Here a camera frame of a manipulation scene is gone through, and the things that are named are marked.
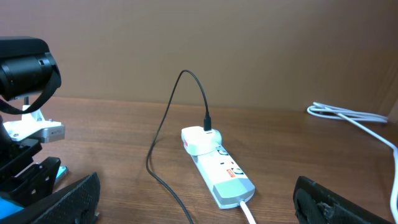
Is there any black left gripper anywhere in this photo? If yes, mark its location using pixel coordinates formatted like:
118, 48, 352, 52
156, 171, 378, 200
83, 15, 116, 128
1, 126, 61, 207

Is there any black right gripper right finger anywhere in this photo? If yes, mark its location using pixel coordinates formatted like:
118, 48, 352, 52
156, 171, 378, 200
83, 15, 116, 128
293, 176, 391, 224

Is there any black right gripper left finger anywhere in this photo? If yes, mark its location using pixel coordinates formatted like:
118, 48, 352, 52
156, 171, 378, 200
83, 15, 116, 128
1, 172, 101, 224

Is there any turquoise screen smartphone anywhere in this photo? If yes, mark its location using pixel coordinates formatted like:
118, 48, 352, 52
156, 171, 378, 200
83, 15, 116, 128
54, 166, 68, 185

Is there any black usb charging cable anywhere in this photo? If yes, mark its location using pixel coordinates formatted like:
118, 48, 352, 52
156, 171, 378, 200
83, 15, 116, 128
146, 69, 213, 224

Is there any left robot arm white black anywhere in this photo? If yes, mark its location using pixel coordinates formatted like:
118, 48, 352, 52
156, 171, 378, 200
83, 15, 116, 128
1, 37, 62, 207

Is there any white usb charger plug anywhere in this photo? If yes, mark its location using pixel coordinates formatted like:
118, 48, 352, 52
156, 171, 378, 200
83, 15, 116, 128
181, 126, 222, 156

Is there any white power strip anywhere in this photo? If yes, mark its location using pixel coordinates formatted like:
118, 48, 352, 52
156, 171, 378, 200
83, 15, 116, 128
192, 146, 255, 209

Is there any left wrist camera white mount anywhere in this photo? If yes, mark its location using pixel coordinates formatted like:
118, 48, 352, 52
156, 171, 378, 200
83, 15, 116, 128
4, 109, 65, 143

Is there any white power strip cord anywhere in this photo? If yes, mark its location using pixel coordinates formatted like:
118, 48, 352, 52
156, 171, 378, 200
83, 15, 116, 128
238, 101, 398, 224

